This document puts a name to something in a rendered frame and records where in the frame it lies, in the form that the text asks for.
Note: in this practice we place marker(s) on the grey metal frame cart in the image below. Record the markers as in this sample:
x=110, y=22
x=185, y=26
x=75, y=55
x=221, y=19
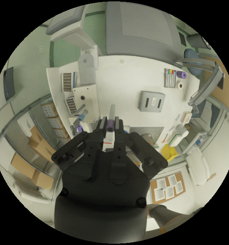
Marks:
x=208, y=84

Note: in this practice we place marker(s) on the grey base plate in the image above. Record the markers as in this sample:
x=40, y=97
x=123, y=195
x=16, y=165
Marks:
x=156, y=132

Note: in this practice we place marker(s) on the white wall outlet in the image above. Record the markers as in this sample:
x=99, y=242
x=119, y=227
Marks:
x=41, y=48

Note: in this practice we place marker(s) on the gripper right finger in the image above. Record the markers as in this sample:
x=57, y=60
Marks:
x=143, y=151

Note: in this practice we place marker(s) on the yellow sharps box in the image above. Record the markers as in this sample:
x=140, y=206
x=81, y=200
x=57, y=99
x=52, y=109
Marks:
x=169, y=153

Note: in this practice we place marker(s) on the dotted glove box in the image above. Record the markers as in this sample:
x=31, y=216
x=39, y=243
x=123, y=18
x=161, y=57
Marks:
x=56, y=122
x=61, y=133
x=49, y=110

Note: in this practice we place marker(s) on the grey padded chair body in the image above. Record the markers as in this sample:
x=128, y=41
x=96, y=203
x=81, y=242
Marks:
x=145, y=28

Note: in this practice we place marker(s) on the brown cardboard box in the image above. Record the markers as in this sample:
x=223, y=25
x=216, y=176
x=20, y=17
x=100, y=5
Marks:
x=30, y=170
x=40, y=145

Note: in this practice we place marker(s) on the cork notice board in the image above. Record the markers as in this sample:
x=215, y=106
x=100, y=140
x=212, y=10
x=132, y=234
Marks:
x=167, y=187

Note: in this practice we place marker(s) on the black wall dispenser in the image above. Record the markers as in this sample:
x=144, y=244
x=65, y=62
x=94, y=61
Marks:
x=9, y=84

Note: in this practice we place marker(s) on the barcode label sheet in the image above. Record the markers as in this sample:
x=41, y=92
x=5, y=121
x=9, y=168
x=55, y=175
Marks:
x=68, y=81
x=71, y=105

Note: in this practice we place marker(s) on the grey waste bin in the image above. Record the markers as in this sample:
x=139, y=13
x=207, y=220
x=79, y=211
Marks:
x=198, y=41

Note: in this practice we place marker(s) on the blue cap sample tube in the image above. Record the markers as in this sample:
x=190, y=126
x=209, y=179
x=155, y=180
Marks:
x=82, y=116

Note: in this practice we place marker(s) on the grey padded white armrest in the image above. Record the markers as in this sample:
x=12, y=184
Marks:
x=72, y=24

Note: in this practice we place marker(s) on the grey tube rack tray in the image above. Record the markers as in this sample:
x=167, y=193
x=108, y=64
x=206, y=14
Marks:
x=170, y=78

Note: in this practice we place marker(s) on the purple bandage roll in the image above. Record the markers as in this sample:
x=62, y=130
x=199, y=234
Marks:
x=181, y=74

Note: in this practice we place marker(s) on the blue round stool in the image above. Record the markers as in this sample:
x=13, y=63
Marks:
x=191, y=59

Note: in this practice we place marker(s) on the grey tube holder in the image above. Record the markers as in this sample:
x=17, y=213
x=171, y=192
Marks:
x=152, y=101

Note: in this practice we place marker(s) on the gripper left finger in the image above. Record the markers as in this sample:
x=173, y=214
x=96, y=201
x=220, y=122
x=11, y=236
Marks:
x=76, y=147

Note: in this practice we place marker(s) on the white tape roll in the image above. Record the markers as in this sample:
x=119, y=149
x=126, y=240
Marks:
x=179, y=85

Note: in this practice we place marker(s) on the grey armrest bracket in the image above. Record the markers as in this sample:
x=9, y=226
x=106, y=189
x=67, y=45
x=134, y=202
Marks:
x=86, y=68

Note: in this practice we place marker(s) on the small cream box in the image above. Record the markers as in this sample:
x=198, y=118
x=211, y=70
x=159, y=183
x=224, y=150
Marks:
x=186, y=117

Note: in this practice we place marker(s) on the white box with black knob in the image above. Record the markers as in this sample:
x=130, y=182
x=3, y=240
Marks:
x=87, y=103

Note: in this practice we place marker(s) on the purple cap sample tube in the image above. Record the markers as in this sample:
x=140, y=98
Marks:
x=109, y=126
x=79, y=128

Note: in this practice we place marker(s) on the white counter cabinet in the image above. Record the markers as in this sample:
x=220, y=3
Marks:
x=211, y=145

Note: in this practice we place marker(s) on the grey short lever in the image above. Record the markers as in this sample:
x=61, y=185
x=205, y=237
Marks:
x=81, y=108

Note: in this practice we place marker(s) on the white box green stripe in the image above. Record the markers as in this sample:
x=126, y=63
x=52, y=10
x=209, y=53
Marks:
x=174, y=139

